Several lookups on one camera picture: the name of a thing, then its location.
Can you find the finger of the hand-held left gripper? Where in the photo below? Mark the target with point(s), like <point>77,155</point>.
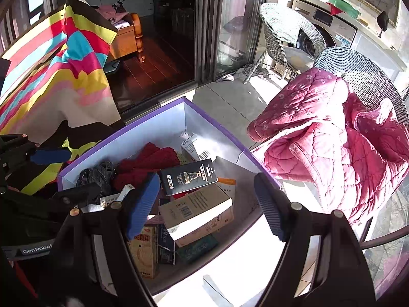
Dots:
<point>51,156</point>
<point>75,195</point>

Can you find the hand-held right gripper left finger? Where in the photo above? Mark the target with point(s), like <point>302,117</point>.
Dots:
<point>142,204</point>

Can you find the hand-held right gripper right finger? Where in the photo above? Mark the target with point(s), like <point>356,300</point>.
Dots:
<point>271,208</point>

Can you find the grey hair scrunchie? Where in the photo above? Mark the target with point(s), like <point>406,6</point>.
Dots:
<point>99,174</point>

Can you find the red knitted cloth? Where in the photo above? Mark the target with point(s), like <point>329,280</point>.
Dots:
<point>143,163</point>

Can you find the blue toothpaste box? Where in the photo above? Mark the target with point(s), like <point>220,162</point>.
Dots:
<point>166,246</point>

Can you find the cream box with red letters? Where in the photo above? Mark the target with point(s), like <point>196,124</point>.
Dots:
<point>145,252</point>

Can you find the orange tissue pack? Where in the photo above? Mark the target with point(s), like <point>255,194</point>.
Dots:
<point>227,187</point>

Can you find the black box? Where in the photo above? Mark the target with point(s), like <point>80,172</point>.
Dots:
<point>188,177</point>

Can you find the cream box with line drawing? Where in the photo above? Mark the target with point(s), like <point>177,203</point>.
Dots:
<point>198,214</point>

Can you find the teal glitter packet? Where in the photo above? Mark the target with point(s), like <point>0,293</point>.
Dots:
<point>196,249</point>

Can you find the white barcode medicine box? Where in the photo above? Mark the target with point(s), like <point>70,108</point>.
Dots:
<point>191,147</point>

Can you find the purple cardboard box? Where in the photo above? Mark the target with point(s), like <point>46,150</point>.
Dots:
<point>204,124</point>

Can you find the round glass desktop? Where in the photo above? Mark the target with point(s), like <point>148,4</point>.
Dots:
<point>386,262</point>

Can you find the pink quilted jacket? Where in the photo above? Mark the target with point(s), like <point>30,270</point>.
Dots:
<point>319,140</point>

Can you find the colourful striped tablecloth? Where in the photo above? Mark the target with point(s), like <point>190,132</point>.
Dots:
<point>57,70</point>

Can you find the wooden furniture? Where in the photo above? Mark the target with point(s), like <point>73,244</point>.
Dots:
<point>127,41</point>

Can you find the grey floor cloth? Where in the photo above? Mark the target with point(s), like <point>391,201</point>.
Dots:
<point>246,72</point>

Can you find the pink printed cloth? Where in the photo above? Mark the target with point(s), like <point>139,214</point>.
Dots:
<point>111,14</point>

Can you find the white wicker chair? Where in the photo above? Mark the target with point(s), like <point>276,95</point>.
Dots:
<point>367,76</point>
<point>281,32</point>

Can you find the washing machine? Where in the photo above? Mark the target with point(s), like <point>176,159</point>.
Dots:
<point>329,35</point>

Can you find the sliding glass door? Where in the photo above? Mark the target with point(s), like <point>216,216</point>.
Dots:
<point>236,22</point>

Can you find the dark wooden cabinet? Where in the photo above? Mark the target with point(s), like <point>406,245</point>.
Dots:
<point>175,6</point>

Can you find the green basin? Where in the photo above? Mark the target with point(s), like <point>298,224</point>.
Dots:
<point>343,6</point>

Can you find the black hanging object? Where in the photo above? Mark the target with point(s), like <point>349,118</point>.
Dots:
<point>382,20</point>

